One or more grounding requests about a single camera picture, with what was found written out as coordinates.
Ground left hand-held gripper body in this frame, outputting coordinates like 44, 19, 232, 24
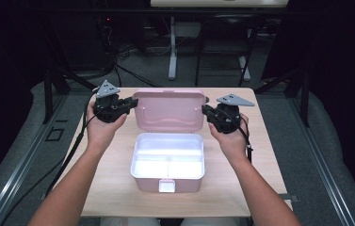
92, 79, 129, 124

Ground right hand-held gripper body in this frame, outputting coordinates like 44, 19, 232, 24
212, 93, 256, 135

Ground pink storage box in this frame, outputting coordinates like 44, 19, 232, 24
130, 89, 206, 194

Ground white compartment tray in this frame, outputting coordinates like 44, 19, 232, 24
131, 132, 205, 180

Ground person's right hand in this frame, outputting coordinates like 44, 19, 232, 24
209, 113, 250, 164

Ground person's left hand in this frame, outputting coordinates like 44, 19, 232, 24
85, 101, 128, 154

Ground black metal stand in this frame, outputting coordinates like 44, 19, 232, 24
41, 67, 98, 125
253, 67, 311, 128

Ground black chair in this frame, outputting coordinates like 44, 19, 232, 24
194, 13, 261, 89

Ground white desk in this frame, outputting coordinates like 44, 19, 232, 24
150, 0, 290, 82

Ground right hand-held gripper cable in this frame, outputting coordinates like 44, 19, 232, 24
228, 109, 254, 164

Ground hand-held gripper cable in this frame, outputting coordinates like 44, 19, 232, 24
228, 109, 254, 164
0, 89, 99, 226

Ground bundle of black floor cables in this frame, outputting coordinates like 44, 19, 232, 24
96, 15, 164, 89

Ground left hand-held gripper cable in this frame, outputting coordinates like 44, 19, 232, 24
0, 89, 99, 226

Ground aluminium floor rail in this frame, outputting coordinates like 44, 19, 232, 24
287, 93, 355, 226
0, 93, 70, 226

